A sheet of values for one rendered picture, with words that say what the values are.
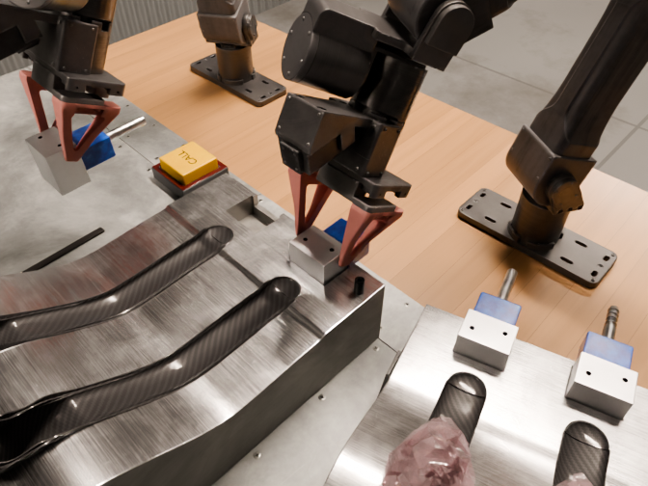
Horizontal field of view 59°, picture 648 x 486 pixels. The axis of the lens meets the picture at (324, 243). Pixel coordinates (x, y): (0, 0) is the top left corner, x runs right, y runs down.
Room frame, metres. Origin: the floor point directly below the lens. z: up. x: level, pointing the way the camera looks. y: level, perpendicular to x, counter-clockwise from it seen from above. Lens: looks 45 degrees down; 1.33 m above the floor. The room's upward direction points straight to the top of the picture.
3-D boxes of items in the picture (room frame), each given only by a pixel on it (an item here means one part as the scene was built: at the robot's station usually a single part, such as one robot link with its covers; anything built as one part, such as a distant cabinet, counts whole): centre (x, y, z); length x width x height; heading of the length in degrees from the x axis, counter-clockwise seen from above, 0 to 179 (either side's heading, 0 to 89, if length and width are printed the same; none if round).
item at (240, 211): (0.49, 0.08, 0.87); 0.05 x 0.05 x 0.04; 45
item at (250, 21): (0.94, 0.16, 0.90); 0.09 x 0.06 x 0.06; 78
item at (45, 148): (0.56, 0.27, 0.94); 0.13 x 0.05 x 0.05; 136
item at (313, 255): (0.44, -0.03, 0.89); 0.13 x 0.05 x 0.05; 136
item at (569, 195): (0.53, -0.27, 0.90); 0.09 x 0.06 x 0.06; 16
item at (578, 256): (0.54, -0.28, 0.84); 0.20 x 0.07 x 0.08; 47
